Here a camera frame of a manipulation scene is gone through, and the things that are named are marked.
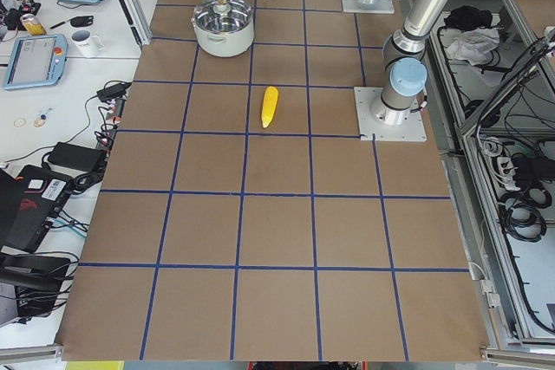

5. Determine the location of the glass pot lid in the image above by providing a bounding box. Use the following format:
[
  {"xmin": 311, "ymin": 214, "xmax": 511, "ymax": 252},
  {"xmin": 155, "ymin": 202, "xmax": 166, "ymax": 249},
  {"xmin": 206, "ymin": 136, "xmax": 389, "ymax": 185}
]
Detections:
[{"xmin": 192, "ymin": 0, "xmax": 252, "ymax": 35}]

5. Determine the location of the yellow corn cob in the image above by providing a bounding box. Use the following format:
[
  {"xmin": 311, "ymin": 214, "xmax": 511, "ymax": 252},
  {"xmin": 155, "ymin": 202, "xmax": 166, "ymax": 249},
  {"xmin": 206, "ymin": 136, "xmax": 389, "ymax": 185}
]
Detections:
[{"xmin": 261, "ymin": 86, "xmax": 279, "ymax": 128}]

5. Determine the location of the white cooking pot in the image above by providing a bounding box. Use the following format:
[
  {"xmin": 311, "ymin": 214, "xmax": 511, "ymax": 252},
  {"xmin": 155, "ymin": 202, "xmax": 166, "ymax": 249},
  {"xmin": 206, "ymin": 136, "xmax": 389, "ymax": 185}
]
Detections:
[{"xmin": 191, "ymin": 9, "xmax": 254, "ymax": 57}]

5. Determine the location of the black small power brick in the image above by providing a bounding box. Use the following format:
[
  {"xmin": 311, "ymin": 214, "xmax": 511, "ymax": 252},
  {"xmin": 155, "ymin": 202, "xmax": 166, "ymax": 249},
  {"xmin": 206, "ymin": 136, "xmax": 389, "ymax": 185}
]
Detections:
[{"xmin": 96, "ymin": 81, "xmax": 132, "ymax": 102}]

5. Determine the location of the white mug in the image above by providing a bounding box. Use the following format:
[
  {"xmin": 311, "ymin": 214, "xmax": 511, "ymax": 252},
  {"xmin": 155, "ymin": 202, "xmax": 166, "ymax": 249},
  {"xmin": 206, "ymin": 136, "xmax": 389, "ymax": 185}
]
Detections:
[{"xmin": 71, "ymin": 29, "xmax": 104, "ymax": 58}]

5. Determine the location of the black cloth bundle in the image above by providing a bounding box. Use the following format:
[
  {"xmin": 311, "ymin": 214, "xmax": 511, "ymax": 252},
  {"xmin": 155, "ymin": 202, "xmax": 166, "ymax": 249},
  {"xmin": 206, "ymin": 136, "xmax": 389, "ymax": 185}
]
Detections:
[{"xmin": 444, "ymin": 5, "xmax": 493, "ymax": 31}]

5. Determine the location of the white crumpled cloth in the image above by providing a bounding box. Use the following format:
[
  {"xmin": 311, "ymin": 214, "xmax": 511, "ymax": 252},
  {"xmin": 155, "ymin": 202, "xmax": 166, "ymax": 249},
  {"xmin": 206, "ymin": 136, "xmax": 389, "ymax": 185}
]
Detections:
[{"xmin": 446, "ymin": 29, "xmax": 500, "ymax": 66}]

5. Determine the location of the brown paper table cover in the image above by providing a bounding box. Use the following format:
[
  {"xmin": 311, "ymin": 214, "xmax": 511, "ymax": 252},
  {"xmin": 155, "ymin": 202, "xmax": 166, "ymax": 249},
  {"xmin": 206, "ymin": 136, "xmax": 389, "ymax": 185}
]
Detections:
[{"xmin": 56, "ymin": 0, "xmax": 487, "ymax": 361}]

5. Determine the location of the blue teach pendant near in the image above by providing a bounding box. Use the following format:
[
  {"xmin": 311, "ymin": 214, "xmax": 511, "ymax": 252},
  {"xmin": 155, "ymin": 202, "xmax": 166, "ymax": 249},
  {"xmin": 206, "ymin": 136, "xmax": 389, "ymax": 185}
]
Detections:
[{"xmin": 3, "ymin": 34, "xmax": 68, "ymax": 90}]

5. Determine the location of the black power adapter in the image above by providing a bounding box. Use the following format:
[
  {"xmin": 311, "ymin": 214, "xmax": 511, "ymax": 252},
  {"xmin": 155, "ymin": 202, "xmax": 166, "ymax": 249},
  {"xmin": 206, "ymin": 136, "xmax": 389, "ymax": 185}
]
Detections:
[{"xmin": 48, "ymin": 142, "xmax": 106, "ymax": 172}]

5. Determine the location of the black laptop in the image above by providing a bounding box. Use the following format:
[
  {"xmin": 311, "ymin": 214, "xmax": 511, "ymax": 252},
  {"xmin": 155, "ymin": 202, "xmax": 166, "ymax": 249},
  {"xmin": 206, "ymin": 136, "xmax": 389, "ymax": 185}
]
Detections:
[{"xmin": 1, "ymin": 165, "xmax": 74, "ymax": 253}]

